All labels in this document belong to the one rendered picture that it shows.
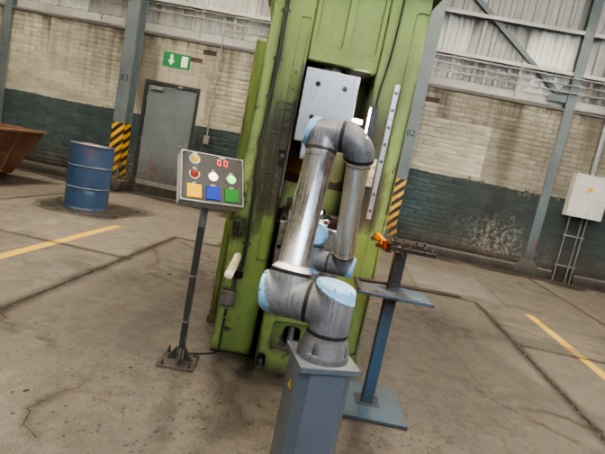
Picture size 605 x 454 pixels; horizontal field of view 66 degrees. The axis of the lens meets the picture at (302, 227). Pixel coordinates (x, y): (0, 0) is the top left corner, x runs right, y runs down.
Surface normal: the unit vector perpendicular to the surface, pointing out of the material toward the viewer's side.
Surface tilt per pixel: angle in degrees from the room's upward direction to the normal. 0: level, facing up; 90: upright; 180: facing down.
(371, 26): 90
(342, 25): 90
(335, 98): 90
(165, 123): 90
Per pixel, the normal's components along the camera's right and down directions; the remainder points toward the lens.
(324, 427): 0.25, 0.19
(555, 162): -0.10, 0.13
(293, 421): -0.50, 0.03
